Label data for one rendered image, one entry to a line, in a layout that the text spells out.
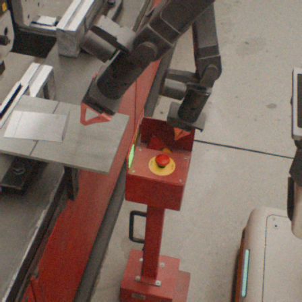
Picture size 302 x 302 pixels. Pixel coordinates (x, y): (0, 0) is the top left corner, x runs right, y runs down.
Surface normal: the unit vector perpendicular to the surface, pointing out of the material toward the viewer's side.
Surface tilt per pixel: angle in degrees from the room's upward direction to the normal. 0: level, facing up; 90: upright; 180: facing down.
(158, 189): 90
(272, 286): 0
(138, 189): 90
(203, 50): 72
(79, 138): 0
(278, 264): 0
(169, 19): 78
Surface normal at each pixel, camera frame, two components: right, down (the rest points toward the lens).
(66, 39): -0.22, 0.70
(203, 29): 0.01, 0.44
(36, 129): 0.05, -0.69
